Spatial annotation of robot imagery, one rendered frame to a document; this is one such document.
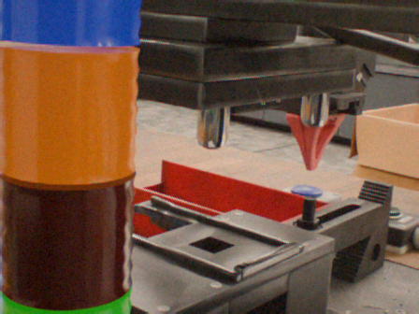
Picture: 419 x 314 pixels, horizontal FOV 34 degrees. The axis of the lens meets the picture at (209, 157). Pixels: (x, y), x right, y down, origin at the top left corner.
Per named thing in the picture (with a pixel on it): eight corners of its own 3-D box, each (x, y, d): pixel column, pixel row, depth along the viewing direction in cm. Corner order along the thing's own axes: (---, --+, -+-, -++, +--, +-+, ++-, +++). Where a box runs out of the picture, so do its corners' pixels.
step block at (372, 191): (358, 258, 75) (368, 178, 72) (383, 265, 73) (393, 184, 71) (328, 274, 70) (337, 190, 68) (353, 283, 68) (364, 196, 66)
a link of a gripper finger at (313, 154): (294, 159, 92) (299, 89, 90) (341, 168, 88) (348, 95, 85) (264, 166, 87) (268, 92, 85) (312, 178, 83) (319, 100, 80)
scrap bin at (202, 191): (162, 203, 90) (164, 158, 89) (328, 256, 75) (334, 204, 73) (91, 222, 81) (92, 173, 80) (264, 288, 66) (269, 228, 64)
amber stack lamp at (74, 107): (78, 145, 22) (79, 38, 21) (164, 168, 20) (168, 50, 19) (-30, 163, 19) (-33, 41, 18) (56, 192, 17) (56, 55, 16)
